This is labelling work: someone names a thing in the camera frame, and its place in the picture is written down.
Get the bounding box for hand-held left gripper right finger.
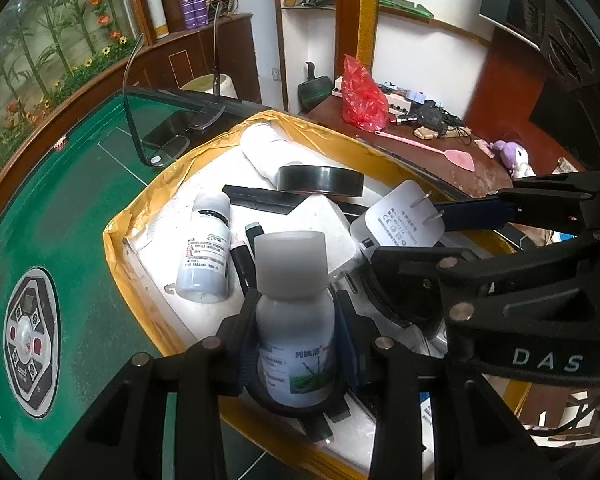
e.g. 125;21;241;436
334;291;551;480

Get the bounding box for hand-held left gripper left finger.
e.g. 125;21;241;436
40;290;259;480

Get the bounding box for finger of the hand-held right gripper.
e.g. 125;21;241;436
369;230;600;326
442;170;600;233

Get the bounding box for white USB charger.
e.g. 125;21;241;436
350;180;447;262

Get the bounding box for white bottle green label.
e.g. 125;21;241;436
252;231;339;409

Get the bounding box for small black block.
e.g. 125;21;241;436
300;402;352;445

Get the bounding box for gold cardboard box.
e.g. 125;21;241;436
102;110;531;480

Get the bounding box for pink fly swatter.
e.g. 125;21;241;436
374;130;474;174

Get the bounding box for brown wooden side table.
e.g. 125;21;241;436
305;92;536;198

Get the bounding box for purple plush toy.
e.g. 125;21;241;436
490;139;537;179

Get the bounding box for black marker pen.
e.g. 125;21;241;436
230;221;267;298

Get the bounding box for small white labelled bottle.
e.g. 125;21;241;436
176;193;232;304

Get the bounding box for large white charger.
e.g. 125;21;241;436
280;196;362;283

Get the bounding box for blue white box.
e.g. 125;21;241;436
419;392;437;466

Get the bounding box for white foam liner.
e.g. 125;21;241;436
122;125;381;461

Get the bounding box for white power strip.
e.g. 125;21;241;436
332;77;427;115

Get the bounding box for black flat case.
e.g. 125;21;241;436
222;185;306;216

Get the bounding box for red plastic bag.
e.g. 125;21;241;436
341;55;388;133

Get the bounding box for white plastic bottle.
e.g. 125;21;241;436
239;122;301;187

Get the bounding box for dark green dustpan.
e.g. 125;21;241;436
298;61;334;111

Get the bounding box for black eyeglasses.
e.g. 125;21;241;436
122;12;227;170

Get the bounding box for green flat board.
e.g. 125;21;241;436
379;0;434;22

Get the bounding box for round table control panel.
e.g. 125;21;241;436
2;267;61;418

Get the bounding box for black smartphone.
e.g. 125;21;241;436
142;109;203;150

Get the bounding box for white round bin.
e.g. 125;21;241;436
180;74;239;102

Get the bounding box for wooden cabinet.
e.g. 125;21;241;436
125;10;263;111

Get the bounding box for artificial flower display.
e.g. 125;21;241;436
0;0;138;196

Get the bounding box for black tangled cables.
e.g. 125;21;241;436
410;101;473;138

